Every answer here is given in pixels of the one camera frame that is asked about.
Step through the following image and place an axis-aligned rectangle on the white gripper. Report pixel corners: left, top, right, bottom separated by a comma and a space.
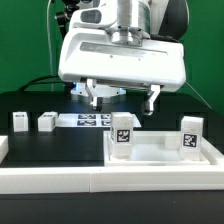
58, 28, 186, 116

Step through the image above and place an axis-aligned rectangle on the white square table top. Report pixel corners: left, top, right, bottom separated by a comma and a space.
103, 129, 224, 168

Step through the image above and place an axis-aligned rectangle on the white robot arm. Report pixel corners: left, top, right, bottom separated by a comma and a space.
58, 0, 189, 115

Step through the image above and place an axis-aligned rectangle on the white marker tag sheet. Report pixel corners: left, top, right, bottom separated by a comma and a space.
54, 113, 142, 128

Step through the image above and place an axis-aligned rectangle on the white U-shaped obstacle fence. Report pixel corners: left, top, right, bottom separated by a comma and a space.
0, 140, 224, 194

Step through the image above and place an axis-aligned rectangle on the black cable bundle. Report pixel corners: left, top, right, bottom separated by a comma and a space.
18, 73, 77, 92

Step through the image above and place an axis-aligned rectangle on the white thin cable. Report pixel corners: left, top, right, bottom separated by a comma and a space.
46, 0, 56, 92

